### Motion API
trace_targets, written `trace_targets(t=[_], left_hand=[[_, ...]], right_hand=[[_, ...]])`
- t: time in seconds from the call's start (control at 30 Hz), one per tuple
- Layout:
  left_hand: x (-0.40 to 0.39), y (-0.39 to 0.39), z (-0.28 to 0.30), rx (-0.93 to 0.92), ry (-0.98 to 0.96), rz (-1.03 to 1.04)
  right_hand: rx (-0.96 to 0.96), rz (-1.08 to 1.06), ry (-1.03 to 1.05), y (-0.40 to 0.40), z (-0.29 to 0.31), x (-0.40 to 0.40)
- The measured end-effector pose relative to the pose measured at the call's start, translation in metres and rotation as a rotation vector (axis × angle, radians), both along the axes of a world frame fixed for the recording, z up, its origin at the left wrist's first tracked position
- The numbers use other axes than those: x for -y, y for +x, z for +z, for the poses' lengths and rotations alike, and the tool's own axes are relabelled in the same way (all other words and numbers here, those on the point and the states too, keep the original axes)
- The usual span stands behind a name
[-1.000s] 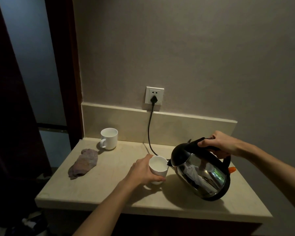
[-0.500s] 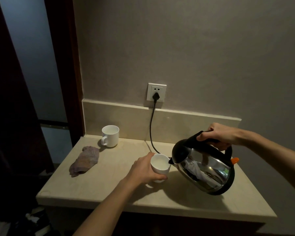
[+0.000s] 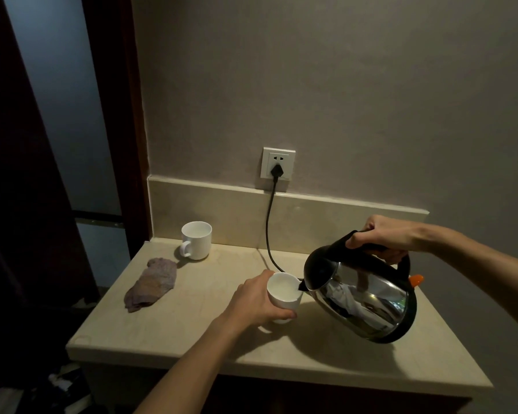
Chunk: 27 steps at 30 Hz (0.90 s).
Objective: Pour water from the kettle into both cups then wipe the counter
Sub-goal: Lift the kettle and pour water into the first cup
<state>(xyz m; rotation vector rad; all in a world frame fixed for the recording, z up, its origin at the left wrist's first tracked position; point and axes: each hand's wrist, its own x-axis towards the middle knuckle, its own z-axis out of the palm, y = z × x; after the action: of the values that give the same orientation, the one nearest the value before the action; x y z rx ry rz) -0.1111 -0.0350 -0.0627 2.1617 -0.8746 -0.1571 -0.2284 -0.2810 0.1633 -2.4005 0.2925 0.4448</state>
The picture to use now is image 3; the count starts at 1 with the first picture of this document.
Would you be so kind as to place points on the person's left hand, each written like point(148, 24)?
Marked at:
point(250, 299)

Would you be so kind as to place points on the person's right hand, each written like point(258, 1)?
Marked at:
point(386, 234)

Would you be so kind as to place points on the person's right fingers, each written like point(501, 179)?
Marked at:
point(371, 243)

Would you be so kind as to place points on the person's left thumb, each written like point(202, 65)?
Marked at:
point(280, 313)

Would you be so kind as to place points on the steel electric kettle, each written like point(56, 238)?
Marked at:
point(362, 297)

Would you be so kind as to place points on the person's left forearm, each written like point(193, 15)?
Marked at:
point(190, 366)

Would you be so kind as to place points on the person's right forearm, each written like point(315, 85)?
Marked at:
point(479, 265)

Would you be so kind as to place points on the black power plug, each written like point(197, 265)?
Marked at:
point(277, 171)

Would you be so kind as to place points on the frosted glass door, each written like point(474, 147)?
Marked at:
point(69, 116)

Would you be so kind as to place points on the white wall socket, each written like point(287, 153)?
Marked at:
point(278, 163)

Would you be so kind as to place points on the dark wooden door frame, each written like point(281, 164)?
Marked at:
point(116, 120)

